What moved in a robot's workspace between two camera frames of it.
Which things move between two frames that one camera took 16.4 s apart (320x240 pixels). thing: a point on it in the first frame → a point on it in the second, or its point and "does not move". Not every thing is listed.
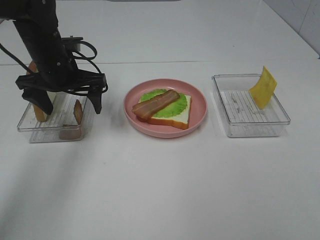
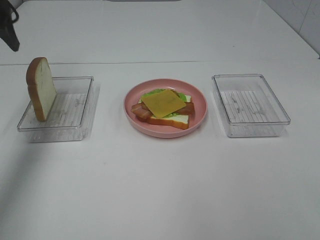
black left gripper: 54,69 → 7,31
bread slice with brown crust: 179,121 does not move
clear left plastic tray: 66,122 does not move
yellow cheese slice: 262,91 → 162,102
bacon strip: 70,131 → 189,109
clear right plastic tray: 243,116 does not move
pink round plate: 198,108 does not move
